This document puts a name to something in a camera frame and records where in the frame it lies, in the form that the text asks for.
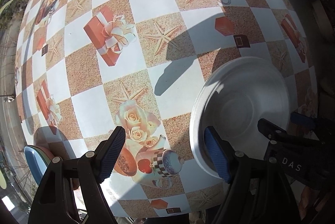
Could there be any cream round bowl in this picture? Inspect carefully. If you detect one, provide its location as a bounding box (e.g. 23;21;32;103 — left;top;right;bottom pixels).
189;57;290;178

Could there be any patterned checkered tablecloth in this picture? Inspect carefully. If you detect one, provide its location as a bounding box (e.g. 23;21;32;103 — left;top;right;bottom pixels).
15;0;317;219

